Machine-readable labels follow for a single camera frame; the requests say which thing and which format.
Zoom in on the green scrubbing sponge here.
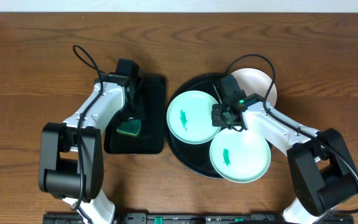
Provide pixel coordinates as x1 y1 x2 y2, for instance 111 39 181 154
116 119 142 137

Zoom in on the mint plate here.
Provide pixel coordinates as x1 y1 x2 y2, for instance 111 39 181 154
209 129 271 183
167 90 221 144

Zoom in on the white plate top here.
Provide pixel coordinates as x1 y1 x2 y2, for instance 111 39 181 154
230 68 272 105

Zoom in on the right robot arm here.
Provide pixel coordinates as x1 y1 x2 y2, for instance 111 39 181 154
212 83 358 223

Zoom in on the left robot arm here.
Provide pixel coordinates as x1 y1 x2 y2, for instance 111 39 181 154
38 73 138 223

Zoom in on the black rectangular water tray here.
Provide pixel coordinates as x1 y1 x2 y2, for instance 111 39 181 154
104 73 166 154

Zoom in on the black round tray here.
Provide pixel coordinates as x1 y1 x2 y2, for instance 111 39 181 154
164 73 224 179

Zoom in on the mint plate bottom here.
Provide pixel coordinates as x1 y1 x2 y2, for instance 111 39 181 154
209 129 271 183

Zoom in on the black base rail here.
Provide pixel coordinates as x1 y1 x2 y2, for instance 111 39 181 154
42 212 356 224

